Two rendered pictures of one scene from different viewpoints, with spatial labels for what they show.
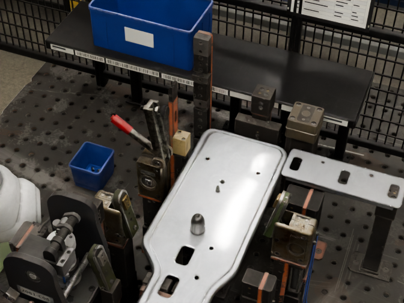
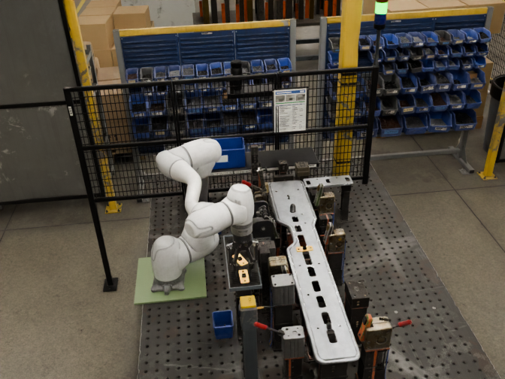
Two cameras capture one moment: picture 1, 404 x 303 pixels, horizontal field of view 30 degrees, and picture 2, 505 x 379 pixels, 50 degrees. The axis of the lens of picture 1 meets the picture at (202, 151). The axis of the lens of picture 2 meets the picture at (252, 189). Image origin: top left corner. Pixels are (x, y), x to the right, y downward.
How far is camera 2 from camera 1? 1.74 m
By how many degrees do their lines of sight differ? 24
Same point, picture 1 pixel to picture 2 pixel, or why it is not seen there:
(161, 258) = (288, 222)
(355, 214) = not seen: hidden behind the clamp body
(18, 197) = not seen: hidden behind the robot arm
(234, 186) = (293, 195)
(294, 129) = (300, 171)
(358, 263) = (339, 219)
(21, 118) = (161, 222)
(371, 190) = (340, 181)
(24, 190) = not seen: hidden behind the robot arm
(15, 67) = (87, 233)
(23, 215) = (216, 237)
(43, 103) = (165, 213)
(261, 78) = (274, 161)
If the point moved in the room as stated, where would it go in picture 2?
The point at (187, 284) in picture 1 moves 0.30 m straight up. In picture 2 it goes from (303, 225) to (305, 177)
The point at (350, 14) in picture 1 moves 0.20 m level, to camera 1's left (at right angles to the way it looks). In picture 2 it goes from (298, 125) to (271, 133)
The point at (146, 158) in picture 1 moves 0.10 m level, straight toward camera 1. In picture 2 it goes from (258, 195) to (268, 202)
